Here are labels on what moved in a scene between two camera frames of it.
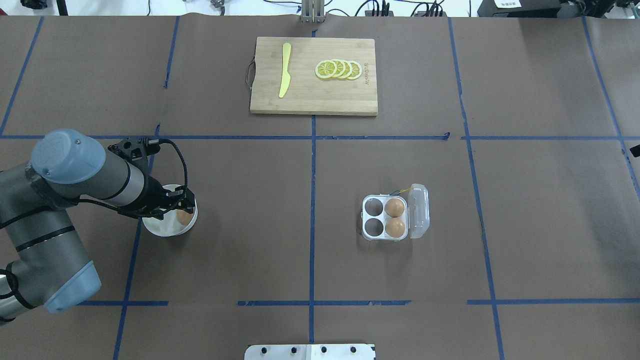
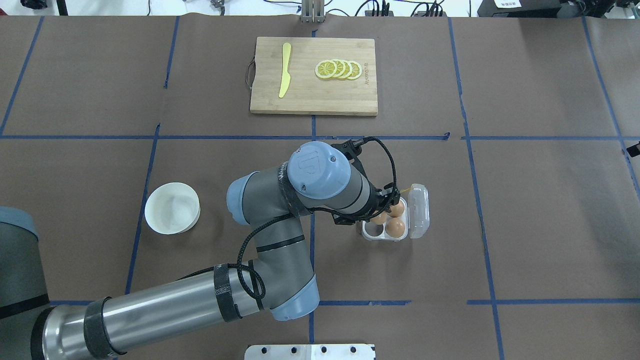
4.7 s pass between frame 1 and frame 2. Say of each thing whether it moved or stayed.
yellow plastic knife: stayed
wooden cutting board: stayed
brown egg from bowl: moved
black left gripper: moved
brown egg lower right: stayed
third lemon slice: stayed
